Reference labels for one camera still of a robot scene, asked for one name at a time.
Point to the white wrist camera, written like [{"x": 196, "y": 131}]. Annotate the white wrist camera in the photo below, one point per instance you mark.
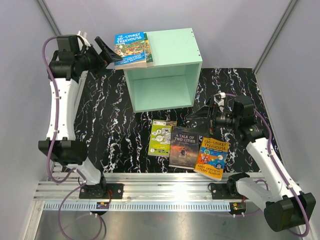
[
  {"x": 219, "y": 99},
  {"x": 82, "y": 40}
]

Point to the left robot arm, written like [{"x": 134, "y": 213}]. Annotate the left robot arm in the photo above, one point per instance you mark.
[{"x": 66, "y": 58}]

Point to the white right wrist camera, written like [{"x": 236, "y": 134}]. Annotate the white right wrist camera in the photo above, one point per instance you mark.
[{"x": 219, "y": 99}]

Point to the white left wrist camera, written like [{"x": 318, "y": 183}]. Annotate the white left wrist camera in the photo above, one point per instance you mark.
[{"x": 82, "y": 40}]

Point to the mint green open box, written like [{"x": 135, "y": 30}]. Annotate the mint green open box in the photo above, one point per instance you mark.
[{"x": 172, "y": 81}]

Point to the dark Tale of Two Cities book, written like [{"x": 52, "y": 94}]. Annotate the dark Tale of Two Cities book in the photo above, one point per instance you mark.
[{"x": 184, "y": 148}]

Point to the green 104-Storey Treehouse book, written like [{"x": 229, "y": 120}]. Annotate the green 104-Storey Treehouse book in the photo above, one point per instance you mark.
[{"x": 148, "y": 52}]

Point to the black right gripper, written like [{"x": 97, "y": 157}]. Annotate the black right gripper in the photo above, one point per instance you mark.
[{"x": 209, "y": 126}]

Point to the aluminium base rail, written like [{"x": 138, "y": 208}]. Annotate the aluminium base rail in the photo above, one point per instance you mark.
[{"x": 152, "y": 192}]

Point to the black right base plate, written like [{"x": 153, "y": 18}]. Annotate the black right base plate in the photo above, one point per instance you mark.
[{"x": 224, "y": 191}]

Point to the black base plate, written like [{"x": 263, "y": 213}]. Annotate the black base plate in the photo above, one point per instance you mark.
[
  {"x": 109, "y": 190},
  {"x": 224, "y": 191}
]

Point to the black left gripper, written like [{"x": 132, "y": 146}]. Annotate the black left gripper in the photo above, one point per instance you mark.
[{"x": 106, "y": 56}]

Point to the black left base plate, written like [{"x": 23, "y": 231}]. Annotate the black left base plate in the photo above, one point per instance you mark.
[{"x": 109, "y": 190}]

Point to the orange 130-Storey Treehouse book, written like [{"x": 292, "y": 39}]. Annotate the orange 130-Storey Treehouse book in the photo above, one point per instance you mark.
[{"x": 211, "y": 158}]

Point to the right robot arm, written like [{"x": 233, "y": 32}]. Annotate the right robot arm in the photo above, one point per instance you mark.
[{"x": 282, "y": 201}]

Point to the lime green book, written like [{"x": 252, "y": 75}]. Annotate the lime green book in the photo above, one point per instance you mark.
[{"x": 160, "y": 138}]

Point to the blue 26-Storey Treehouse book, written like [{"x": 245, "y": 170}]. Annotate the blue 26-Storey Treehouse book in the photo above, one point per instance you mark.
[{"x": 131, "y": 48}]

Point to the black marble pattern mat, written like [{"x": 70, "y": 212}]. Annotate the black marble pattern mat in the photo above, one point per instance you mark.
[{"x": 118, "y": 139}]

